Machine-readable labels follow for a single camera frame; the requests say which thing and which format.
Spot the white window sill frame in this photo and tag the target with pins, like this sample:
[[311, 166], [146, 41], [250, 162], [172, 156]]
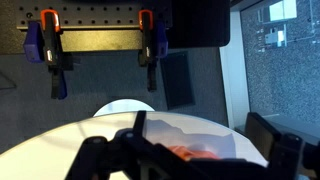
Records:
[[235, 73]]

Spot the white table pedestal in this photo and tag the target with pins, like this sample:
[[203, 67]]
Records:
[[123, 106]]

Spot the dark rectangular floor panel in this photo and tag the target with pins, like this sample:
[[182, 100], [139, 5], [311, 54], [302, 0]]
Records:
[[178, 80]]

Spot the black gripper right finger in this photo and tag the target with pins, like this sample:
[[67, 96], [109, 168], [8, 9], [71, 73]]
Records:
[[286, 153]]

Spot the white rooftop equipment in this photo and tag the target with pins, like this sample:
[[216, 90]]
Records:
[[281, 10]]

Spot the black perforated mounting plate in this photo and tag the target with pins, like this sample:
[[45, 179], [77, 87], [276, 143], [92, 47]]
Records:
[[100, 15]]

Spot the black rounded box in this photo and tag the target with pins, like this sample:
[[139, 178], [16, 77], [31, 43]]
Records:
[[200, 23]]

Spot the orange translucent plastic bag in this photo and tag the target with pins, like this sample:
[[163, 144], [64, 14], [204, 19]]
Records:
[[196, 154]]

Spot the blue orange bar clamp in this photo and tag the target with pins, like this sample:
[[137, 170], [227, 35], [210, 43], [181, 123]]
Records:
[[50, 46], [150, 53]]

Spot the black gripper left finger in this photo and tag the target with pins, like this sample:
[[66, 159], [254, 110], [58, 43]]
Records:
[[96, 156]]

